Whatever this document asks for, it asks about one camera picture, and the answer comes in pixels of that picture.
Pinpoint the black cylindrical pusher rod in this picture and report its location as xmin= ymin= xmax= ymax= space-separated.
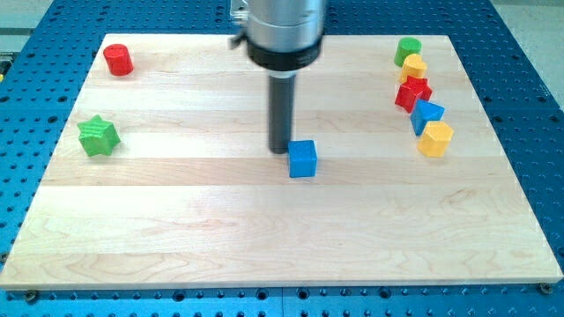
xmin=268 ymin=75 xmax=295 ymax=154

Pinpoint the blue cube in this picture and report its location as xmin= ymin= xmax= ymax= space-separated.
xmin=288 ymin=140 xmax=317 ymax=178

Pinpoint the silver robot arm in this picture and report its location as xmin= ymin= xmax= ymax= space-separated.
xmin=229 ymin=0 xmax=327 ymax=154

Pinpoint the yellow hexagon block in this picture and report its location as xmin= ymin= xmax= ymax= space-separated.
xmin=417 ymin=121 xmax=454 ymax=158

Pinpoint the green cylinder block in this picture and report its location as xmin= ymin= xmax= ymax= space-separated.
xmin=394 ymin=37 xmax=422 ymax=67

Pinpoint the yellow heart block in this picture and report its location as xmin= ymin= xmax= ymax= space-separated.
xmin=399 ymin=54 xmax=427 ymax=83

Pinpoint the red star block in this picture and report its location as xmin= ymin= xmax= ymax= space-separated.
xmin=395 ymin=76 xmax=433 ymax=114

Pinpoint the blue triangle block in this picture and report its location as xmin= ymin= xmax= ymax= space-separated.
xmin=410 ymin=100 xmax=445 ymax=136

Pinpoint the light wooden board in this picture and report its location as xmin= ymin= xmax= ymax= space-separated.
xmin=1 ymin=33 xmax=562 ymax=290

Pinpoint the red cylinder block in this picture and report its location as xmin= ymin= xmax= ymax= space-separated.
xmin=103 ymin=44 xmax=134 ymax=77

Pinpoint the green star block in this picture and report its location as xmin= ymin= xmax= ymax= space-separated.
xmin=78 ymin=115 xmax=121 ymax=157

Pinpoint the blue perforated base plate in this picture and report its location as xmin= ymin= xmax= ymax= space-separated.
xmin=1 ymin=0 xmax=563 ymax=316

